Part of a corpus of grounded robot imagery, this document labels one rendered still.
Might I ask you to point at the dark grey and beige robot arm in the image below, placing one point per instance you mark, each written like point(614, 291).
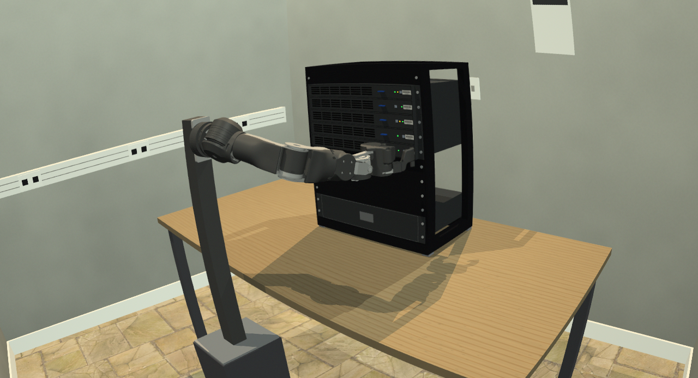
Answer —
point(225, 141)

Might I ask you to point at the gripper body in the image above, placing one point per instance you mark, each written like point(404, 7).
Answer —
point(381, 157)

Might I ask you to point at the black server rack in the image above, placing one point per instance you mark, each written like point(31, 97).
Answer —
point(394, 108)

